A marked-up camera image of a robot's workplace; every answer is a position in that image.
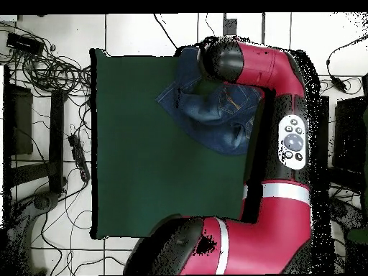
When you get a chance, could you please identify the blue denim jeans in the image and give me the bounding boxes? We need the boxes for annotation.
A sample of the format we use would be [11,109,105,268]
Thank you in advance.
[155,45,265,157]

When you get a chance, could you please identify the black power strip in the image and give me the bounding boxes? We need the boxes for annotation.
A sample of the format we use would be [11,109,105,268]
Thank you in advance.
[68,134,91,183]

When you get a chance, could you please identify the thin black cable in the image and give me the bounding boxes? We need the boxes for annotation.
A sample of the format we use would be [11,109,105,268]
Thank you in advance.
[205,13,216,37]

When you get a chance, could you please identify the dark grey stand foot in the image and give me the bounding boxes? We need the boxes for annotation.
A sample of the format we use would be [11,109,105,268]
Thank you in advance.
[330,198,364,231]
[6,191,62,231]

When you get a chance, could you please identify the black stand bar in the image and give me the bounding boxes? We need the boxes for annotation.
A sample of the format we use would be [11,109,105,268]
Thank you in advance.
[47,89,65,194]

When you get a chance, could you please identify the black cable with connector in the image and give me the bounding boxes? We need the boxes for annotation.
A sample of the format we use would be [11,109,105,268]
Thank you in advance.
[326,34,368,93]

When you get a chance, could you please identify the grey square frame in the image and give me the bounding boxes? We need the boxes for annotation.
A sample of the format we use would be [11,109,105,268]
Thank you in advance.
[221,11,266,45]

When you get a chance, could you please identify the black power adapter box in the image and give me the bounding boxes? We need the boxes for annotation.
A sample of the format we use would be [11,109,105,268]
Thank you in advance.
[6,32,45,55]

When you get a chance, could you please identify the thick black cable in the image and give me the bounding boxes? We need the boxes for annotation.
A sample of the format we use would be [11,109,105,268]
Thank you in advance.
[152,13,179,50]

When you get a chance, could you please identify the dark green fabric piece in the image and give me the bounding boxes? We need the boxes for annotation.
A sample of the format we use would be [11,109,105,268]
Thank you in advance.
[346,226,368,245]

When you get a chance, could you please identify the black cable tangle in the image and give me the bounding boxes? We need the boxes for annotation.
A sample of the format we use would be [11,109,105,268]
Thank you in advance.
[0,21,93,98]

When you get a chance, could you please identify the small dark grey square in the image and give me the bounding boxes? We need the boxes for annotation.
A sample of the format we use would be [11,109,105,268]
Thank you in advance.
[224,18,239,36]

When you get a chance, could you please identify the dark green table cloth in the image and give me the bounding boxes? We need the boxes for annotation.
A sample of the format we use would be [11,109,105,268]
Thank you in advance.
[89,47,265,241]

